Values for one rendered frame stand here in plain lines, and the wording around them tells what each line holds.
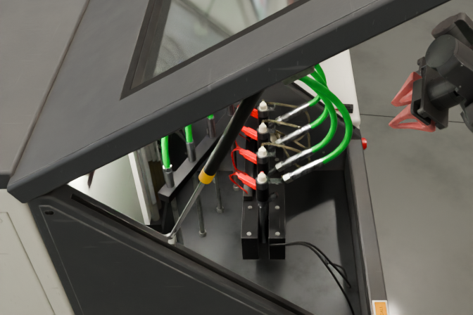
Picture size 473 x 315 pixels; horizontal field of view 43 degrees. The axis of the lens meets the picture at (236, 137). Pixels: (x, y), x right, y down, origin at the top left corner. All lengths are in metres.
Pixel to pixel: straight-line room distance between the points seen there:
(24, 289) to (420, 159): 2.25
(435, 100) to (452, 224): 1.73
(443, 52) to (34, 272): 0.73
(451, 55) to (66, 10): 0.68
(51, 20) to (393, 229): 1.89
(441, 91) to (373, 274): 0.48
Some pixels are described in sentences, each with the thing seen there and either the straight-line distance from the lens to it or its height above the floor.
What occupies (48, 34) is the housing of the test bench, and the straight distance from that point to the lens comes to 1.13.
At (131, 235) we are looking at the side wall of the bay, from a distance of 0.92.
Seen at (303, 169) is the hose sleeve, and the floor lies 1.15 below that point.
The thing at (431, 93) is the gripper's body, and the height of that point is 1.41.
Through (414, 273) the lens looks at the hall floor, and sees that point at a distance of 2.58.
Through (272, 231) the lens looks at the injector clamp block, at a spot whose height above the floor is 0.98.
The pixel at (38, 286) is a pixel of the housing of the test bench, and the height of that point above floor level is 1.23.
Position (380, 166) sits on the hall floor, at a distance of 2.95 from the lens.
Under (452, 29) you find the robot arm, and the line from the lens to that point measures 1.22.
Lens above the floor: 2.06
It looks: 42 degrees down
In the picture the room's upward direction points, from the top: 4 degrees counter-clockwise
